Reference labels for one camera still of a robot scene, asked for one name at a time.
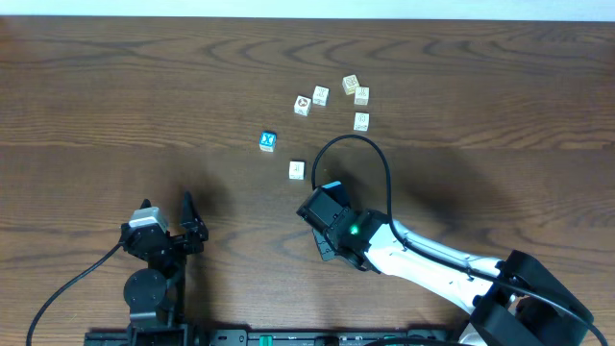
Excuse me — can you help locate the black cable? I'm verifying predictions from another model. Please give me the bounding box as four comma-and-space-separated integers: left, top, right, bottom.
25, 243, 124, 346
310, 134, 609, 346

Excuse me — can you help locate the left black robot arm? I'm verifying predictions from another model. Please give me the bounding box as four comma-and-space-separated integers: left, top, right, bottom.
119, 192, 209, 345

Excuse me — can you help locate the left black cable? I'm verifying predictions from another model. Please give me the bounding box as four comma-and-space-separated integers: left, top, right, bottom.
25, 243, 124, 346

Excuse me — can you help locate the wooden block with ring picture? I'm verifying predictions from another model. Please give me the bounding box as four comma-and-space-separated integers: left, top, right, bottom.
354, 112, 370, 132

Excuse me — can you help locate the yellow-edged wooden block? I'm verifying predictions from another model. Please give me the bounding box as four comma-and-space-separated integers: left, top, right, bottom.
342, 74, 359, 95

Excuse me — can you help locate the right black cable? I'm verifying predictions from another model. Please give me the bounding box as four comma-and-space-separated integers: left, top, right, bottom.
310, 134, 609, 346

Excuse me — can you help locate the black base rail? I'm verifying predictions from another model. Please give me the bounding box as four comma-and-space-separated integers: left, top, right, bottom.
83, 329, 454, 346

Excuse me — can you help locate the wooden block beside yellow one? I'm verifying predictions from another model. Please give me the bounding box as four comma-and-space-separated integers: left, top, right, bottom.
354, 86, 370, 106

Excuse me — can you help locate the blue X wooden block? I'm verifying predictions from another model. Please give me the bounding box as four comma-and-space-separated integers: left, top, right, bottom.
258, 131, 277, 152

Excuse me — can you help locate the wooden block with X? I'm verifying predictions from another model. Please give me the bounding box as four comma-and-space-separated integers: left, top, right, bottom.
312, 86, 330, 107

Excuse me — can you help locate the plain small wooden block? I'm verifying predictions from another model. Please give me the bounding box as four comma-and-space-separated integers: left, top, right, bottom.
288, 161, 306, 180

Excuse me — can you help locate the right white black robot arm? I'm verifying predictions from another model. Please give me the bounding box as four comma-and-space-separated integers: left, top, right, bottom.
297, 182, 603, 345

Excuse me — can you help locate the wooden block with red circle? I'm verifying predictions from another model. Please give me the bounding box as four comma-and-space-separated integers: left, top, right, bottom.
293, 95, 311, 116

